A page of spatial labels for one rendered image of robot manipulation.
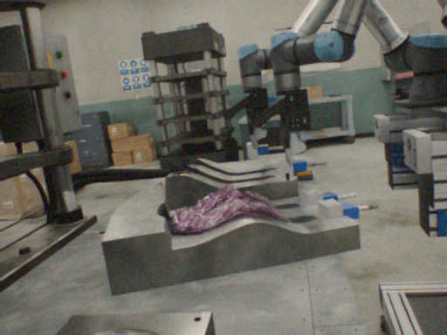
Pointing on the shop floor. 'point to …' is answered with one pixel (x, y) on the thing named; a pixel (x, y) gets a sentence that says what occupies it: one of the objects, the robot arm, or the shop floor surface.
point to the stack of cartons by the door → (131, 146)
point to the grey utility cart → (341, 119)
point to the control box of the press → (16, 45)
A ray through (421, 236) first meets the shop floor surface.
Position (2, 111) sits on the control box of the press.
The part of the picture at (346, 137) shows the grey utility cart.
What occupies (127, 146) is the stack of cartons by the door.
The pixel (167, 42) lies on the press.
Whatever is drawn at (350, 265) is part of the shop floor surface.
